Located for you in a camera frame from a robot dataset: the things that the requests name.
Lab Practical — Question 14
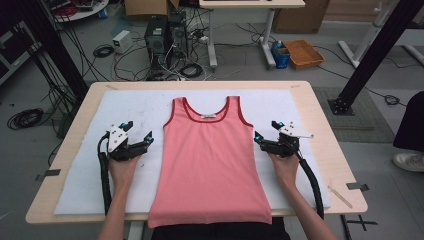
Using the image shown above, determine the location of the thin wooden stick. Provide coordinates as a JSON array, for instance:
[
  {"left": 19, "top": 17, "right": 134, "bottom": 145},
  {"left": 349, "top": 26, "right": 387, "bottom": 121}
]
[{"left": 326, "top": 184, "right": 354, "bottom": 210}]

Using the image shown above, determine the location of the black tape strip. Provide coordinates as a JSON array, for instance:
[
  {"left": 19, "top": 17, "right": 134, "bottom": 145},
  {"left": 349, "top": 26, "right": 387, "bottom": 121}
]
[
  {"left": 345, "top": 181, "right": 370, "bottom": 193},
  {"left": 34, "top": 168, "right": 62, "bottom": 182}
]

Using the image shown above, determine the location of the black cable coil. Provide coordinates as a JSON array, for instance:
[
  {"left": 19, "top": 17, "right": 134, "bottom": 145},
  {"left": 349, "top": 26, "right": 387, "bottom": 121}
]
[
  {"left": 383, "top": 94, "right": 401, "bottom": 107},
  {"left": 179, "top": 62, "right": 205, "bottom": 80},
  {"left": 92, "top": 43, "right": 116, "bottom": 59},
  {"left": 6, "top": 107, "right": 45, "bottom": 131}
]

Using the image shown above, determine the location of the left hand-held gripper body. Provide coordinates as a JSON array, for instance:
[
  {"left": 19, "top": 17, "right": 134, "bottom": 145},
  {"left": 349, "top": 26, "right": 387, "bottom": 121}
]
[{"left": 106, "top": 124, "right": 148, "bottom": 163}]

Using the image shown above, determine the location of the orange tray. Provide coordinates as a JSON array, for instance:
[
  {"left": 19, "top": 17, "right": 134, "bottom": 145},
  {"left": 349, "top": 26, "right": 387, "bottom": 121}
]
[{"left": 283, "top": 39, "right": 326, "bottom": 71}]

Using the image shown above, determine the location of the blue box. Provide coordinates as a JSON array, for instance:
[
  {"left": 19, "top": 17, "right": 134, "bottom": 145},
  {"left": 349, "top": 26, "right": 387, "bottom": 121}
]
[{"left": 270, "top": 40, "right": 291, "bottom": 70}]

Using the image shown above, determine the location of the person's dark clothing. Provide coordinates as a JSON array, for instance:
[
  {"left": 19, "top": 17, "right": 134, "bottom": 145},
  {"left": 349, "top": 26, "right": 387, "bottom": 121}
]
[{"left": 151, "top": 216, "right": 291, "bottom": 240}]

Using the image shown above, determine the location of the pink tank top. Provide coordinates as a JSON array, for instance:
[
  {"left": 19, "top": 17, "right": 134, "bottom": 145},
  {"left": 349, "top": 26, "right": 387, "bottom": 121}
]
[{"left": 147, "top": 95, "right": 273, "bottom": 229}]

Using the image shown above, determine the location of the black metal stand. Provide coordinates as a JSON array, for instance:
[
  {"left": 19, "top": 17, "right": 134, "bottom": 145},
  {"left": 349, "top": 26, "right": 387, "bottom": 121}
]
[
  {"left": 327, "top": 0, "right": 424, "bottom": 116},
  {"left": 13, "top": 0, "right": 90, "bottom": 101}
]

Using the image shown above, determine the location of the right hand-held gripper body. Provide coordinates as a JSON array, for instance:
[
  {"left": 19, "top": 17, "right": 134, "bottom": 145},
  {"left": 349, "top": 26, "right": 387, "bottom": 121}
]
[{"left": 264, "top": 121, "right": 315, "bottom": 159}]

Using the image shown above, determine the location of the white desk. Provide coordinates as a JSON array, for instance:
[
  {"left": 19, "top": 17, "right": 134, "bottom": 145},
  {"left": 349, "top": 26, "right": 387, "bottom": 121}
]
[{"left": 198, "top": 0, "right": 306, "bottom": 70}]

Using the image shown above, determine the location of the white foam mat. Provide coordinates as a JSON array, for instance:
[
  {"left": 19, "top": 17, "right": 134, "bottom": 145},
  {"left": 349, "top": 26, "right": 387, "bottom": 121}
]
[{"left": 53, "top": 88, "right": 332, "bottom": 216}]

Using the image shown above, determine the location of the small white box device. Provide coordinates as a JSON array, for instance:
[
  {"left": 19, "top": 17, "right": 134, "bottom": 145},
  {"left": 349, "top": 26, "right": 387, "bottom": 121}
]
[{"left": 111, "top": 29, "right": 135, "bottom": 55}]

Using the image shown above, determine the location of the round white table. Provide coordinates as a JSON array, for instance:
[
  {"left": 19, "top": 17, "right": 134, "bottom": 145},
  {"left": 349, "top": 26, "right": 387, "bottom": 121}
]
[{"left": 41, "top": 0, "right": 110, "bottom": 24}]

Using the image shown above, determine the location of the black tape cross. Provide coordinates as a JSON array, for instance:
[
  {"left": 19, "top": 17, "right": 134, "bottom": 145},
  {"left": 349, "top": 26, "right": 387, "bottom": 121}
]
[{"left": 346, "top": 214, "right": 379, "bottom": 232}]

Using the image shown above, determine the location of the grey shelf unit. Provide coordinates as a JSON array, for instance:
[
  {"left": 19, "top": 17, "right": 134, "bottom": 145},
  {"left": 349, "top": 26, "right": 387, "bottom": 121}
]
[{"left": 0, "top": 19, "right": 42, "bottom": 85}]

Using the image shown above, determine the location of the white metal stand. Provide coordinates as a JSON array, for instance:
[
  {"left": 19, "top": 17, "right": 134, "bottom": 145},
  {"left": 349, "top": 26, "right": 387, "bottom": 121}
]
[{"left": 337, "top": 0, "right": 395, "bottom": 69}]

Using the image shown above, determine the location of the large brown cardboard box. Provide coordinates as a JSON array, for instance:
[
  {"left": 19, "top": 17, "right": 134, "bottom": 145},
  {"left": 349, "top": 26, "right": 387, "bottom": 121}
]
[{"left": 272, "top": 0, "right": 331, "bottom": 35}]

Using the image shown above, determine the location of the person's left hand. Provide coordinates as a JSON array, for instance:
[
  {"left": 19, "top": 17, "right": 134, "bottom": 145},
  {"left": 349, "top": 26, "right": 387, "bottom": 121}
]
[{"left": 108, "top": 155, "right": 142, "bottom": 188}]

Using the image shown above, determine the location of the grey floor mat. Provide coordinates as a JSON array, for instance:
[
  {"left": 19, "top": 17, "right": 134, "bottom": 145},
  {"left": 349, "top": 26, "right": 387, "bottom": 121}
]
[{"left": 312, "top": 86, "right": 396, "bottom": 144}]

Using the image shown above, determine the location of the black computer tower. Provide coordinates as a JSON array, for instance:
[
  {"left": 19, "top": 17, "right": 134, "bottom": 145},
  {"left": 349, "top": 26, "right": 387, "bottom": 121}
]
[
  {"left": 166, "top": 11, "right": 189, "bottom": 62},
  {"left": 144, "top": 15, "right": 168, "bottom": 74}
]

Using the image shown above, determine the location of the person's right hand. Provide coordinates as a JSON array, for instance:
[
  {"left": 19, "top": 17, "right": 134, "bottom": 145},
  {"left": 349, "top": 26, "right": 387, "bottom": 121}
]
[{"left": 267, "top": 152, "right": 301, "bottom": 189}]

